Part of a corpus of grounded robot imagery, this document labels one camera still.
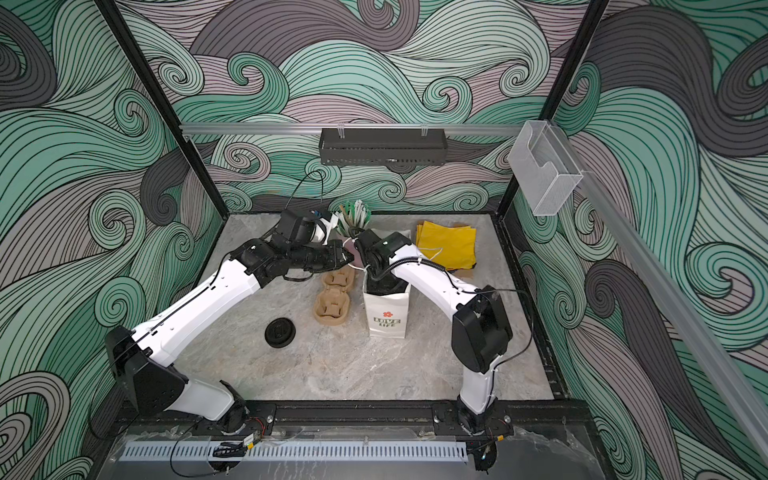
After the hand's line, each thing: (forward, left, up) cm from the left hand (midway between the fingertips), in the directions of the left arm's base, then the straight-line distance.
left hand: (357, 256), depth 72 cm
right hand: (-2, -7, -18) cm, 19 cm away
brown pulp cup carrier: (0, +9, -26) cm, 27 cm away
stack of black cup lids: (-9, +23, -27) cm, 37 cm away
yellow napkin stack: (+24, -31, -25) cm, 46 cm away
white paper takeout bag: (-10, -7, -5) cm, 13 cm away
